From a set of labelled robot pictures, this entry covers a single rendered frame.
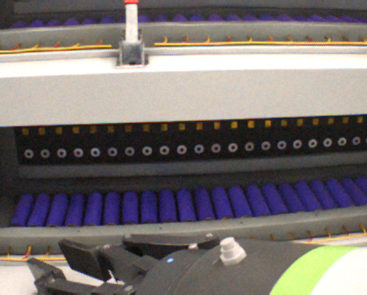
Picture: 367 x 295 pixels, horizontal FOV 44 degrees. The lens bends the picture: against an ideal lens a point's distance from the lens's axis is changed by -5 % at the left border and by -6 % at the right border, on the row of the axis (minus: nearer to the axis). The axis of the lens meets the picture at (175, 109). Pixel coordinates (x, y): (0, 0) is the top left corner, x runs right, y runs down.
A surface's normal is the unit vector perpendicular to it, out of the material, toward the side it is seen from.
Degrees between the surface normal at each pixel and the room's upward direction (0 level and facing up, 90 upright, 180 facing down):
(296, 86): 107
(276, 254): 15
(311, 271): 24
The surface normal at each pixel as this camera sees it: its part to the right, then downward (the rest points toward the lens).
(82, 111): 0.07, 0.35
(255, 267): -0.41, -0.90
